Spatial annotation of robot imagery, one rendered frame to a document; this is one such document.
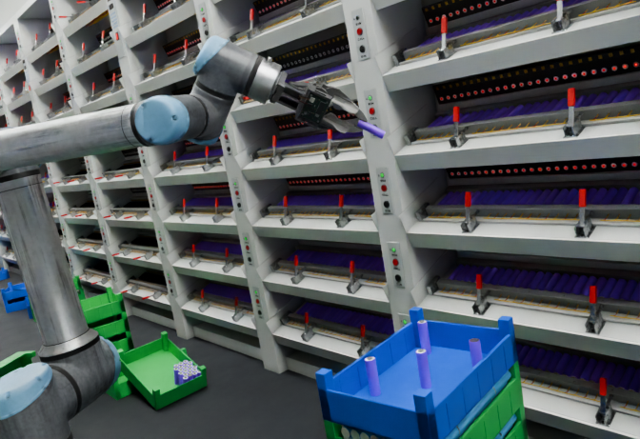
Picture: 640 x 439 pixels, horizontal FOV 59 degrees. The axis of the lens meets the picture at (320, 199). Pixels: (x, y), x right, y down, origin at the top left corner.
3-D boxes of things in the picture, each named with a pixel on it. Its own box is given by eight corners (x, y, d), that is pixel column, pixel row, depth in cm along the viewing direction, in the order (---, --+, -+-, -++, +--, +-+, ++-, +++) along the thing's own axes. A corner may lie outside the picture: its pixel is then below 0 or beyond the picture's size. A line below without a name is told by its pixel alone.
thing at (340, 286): (395, 315, 157) (376, 275, 152) (267, 290, 203) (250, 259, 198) (434, 269, 168) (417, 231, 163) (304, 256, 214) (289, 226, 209)
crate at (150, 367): (207, 386, 206) (206, 367, 204) (155, 410, 193) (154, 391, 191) (167, 348, 227) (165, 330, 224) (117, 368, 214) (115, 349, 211)
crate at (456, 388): (433, 451, 77) (425, 396, 76) (322, 419, 91) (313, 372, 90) (518, 359, 100) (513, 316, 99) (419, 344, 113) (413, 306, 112)
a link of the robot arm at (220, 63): (195, 71, 125) (212, 29, 122) (249, 95, 127) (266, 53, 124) (187, 78, 116) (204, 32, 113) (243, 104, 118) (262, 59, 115)
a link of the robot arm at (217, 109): (161, 130, 120) (181, 76, 116) (190, 126, 131) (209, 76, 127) (198, 151, 118) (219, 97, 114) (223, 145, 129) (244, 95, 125)
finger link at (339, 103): (368, 128, 121) (328, 112, 120) (366, 120, 127) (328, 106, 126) (373, 114, 120) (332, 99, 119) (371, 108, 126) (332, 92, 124)
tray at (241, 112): (361, 97, 149) (347, 64, 146) (235, 123, 195) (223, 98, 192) (404, 66, 160) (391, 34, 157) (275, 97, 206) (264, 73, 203)
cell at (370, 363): (376, 397, 94) (370, 360, 93) (368, 395, 95) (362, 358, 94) (383, 392, 95) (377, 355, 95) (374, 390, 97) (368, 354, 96)
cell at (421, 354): (428, 389, 94) (422, 352, 93) (418, 388, 95) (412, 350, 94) (433, 385, 95) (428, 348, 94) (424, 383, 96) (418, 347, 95)
